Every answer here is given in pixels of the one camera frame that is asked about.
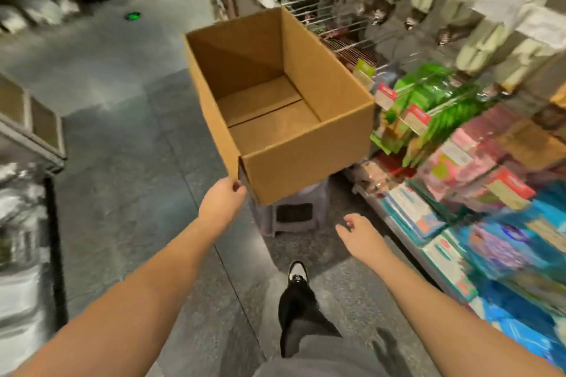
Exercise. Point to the person's left hand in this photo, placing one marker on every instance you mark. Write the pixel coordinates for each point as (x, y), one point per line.
(221, 204)

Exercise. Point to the person's right hand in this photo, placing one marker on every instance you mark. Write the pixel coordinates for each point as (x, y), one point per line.
(364, 240)

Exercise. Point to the brown cardboard box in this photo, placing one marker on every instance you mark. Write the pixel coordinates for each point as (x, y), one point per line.
(301, 160)

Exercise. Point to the person's black shoe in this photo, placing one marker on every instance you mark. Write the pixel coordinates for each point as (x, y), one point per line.
(298, 271)

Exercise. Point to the person's grey trousers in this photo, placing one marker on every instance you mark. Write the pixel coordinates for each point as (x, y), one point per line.
(318, 341)

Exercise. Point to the shelf with packaged goods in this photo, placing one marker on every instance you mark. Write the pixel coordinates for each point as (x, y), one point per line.
(26, 248)

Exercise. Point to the grey plastic stool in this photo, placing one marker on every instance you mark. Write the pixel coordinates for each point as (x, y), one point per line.
(296, 211)

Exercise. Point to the teal cloth packets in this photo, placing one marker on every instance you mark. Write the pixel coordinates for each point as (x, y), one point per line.
(495, 240)

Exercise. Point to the pink goods pile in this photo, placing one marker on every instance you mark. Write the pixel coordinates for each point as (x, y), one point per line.
(469, 160)

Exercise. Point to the hanging green packets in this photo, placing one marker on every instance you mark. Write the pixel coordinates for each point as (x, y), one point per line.
(424, 98)

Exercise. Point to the blue glove packets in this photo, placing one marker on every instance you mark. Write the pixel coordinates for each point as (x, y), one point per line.
(522, 328)

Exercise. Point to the green floor marker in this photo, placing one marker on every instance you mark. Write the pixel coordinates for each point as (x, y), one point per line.
(132, 15)

